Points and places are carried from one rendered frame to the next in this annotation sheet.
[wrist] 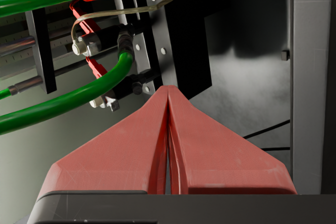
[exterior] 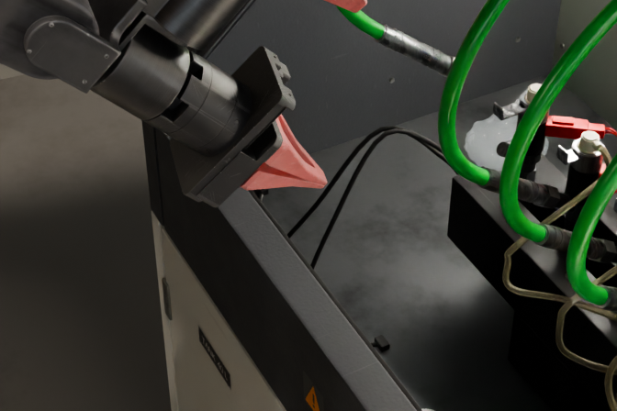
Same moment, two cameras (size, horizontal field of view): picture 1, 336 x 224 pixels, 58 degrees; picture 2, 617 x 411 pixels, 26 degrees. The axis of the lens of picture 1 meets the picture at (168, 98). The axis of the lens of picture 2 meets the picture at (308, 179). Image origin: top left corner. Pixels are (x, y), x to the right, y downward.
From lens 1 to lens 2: 0.86 m
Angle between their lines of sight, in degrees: 25
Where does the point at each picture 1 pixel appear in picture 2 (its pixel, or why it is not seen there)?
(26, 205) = not seen: outside the picture
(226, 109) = (422, 224)
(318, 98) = (292, 294)
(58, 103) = (447, 102)
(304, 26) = (352, 346)
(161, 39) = not seen: hidden behind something
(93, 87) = (443, 133)
